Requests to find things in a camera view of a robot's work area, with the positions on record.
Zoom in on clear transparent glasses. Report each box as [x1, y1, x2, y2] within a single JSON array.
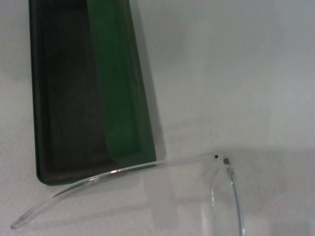
[[10, 152, 247, 236]]

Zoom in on green glasses case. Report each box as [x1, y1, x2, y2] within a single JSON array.
[[29, 0, 158, 187]]

